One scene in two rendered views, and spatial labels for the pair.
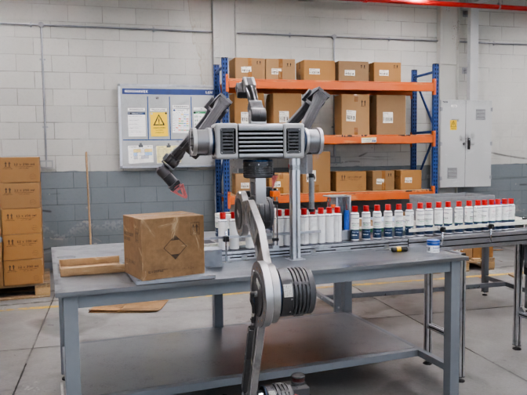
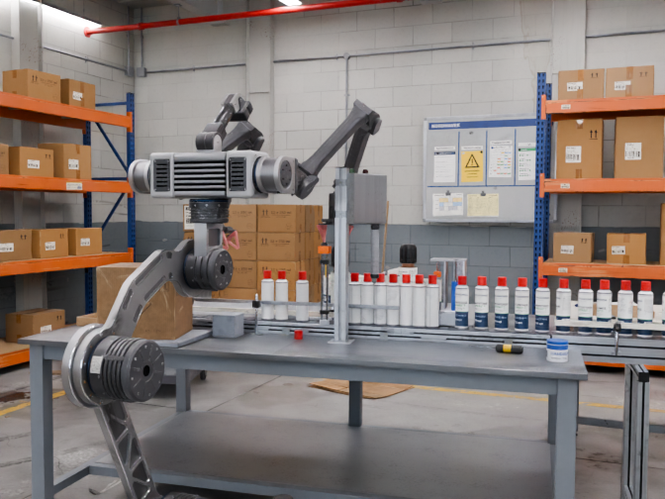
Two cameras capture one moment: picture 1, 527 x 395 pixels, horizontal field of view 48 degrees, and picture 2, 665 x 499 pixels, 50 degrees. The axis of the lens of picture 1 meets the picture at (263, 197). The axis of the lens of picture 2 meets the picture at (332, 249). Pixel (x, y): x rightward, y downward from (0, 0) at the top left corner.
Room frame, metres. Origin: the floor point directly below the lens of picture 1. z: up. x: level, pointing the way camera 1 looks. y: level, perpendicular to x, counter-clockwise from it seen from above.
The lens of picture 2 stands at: (0.86, -1.77, 1.33)
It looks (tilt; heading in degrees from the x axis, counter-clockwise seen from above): 3 degrees down; 36
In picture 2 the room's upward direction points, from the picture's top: straight up
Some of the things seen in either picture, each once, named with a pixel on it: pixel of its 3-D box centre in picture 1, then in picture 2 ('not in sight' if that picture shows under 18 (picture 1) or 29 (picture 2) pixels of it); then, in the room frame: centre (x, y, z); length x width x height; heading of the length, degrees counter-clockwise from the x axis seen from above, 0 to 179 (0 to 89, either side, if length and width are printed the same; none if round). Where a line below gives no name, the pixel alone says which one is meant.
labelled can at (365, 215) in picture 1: (365, 222); (481, 303); (3.42, -0.60, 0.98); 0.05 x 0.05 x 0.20
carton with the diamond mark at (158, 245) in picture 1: (163, 244); (145, 299); (2.68, 0.46, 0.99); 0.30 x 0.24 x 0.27; 122
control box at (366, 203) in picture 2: (300, 156); (361, 199); (3.18, -0.21, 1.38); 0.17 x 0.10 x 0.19; 166
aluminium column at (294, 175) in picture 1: (294, 197); (341, 254); (3.11, -0.17, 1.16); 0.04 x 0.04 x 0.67; 21
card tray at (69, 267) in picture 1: (91, 265); (123, 319); (2.88, 0.86, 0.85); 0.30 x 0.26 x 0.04; 111
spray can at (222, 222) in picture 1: (223, 231); (267, 294); (3.11, 0.22, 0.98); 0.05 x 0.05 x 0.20
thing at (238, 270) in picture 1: (245, 253); (324, 328); (3.36, 0.11, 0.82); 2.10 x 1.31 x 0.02; 111
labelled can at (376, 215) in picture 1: (376, 222); (501, 303); (3.45, -0.67, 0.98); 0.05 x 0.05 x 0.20
